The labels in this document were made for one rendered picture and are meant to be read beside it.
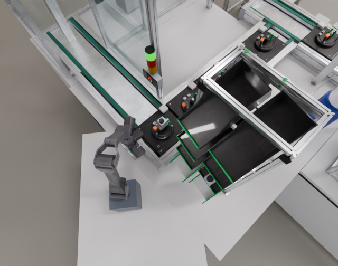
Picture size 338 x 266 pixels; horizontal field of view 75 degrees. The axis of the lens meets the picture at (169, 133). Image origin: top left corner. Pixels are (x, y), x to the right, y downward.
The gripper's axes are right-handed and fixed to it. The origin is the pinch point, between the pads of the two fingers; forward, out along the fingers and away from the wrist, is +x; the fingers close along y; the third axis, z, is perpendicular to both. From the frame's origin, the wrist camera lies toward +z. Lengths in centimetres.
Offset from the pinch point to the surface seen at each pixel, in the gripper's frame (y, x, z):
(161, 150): -11.5, 6.9, 11.5
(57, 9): 103, -14, 23
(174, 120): -2.7, 7.2, 30.5
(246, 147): -45, -51, 22
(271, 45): -7, 6, 121
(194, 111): -24, -50, 20
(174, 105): 5.5, 7.3, 37.7
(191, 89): 6, 6, 54
